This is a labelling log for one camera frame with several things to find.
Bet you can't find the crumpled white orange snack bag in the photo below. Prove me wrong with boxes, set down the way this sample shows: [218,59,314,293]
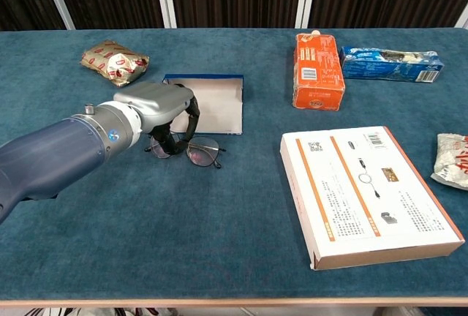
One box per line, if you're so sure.
[430,132,468,189]

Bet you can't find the blue felt table cloth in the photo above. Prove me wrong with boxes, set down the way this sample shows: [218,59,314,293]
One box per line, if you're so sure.
[0,27,468,308]

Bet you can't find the blue cookie package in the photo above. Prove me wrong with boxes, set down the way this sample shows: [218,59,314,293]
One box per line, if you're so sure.
[339,45,445,84]

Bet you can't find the white red-edged booklet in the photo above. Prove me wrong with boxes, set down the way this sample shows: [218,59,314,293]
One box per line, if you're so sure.
[279,126,465,271]

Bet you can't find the orange carton box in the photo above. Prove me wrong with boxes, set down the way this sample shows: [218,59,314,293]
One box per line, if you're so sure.
[292,30,346,112]

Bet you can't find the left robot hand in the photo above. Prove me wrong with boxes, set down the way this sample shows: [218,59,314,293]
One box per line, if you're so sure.
[113,81,202,159]

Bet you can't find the thin wire-rimmed eyeglasses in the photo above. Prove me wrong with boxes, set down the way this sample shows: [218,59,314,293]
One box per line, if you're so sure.
[145,135,227,170]

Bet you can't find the gold foil snack packet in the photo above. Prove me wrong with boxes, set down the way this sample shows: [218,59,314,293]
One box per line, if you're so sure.
[80,39,150,88]

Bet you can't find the blue glasses case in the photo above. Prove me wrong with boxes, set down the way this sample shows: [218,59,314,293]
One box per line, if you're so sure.
[162,73,245,136]

